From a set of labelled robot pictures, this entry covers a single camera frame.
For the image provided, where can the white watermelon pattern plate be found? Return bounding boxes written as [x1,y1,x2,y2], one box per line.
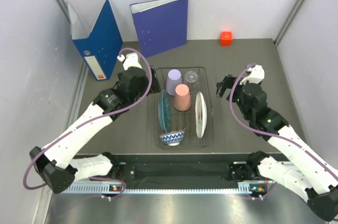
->
[195,91,207,138]

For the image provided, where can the clear glass tumbler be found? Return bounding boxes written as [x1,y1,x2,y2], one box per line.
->
[183,70,199,94]

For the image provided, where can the teal ornate plate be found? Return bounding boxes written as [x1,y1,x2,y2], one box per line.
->
[158,90,171,133]

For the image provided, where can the purple plastic cup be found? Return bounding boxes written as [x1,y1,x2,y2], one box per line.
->
[166,69,182,96]

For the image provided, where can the pink plastic cup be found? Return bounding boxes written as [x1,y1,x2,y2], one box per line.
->
[174,84,191,111]

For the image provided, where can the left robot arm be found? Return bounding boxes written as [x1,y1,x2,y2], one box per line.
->
[30,67,161,194]

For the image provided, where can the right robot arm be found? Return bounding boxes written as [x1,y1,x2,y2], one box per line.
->
[217,74,337,222]

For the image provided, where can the orange cube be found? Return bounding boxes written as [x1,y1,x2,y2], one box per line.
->
[220,31,233,46]

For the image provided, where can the blue lever arch binder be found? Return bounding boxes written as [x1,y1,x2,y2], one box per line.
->
[68,0,123,81]

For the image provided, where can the purple folder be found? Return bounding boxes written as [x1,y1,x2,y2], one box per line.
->
[130,0,189,58]

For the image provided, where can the blue patterned bowl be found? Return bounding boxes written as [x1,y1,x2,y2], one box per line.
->
[159,130,185,146]

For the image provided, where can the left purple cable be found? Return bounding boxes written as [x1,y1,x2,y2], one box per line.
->
[23,47,154,191]

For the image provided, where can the purple cable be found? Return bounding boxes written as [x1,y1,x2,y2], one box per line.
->
[228,63,338,182]
[23,47,154,191]

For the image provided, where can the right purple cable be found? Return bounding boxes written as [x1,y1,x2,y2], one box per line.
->
[228,63,338,182]

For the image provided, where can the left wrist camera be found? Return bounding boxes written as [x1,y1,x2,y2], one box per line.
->
[117,52,142,71]

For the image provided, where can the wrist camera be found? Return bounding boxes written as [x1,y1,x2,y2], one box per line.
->
[239,64,265,85]
[117,52,142,71]

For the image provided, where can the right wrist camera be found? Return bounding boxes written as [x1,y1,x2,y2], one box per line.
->
[239,64,265,85]

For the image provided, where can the black wire dish rack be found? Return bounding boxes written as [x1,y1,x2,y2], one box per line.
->
[147,67,213,148]

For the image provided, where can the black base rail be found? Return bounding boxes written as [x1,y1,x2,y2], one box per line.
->
[71,152,291,190]

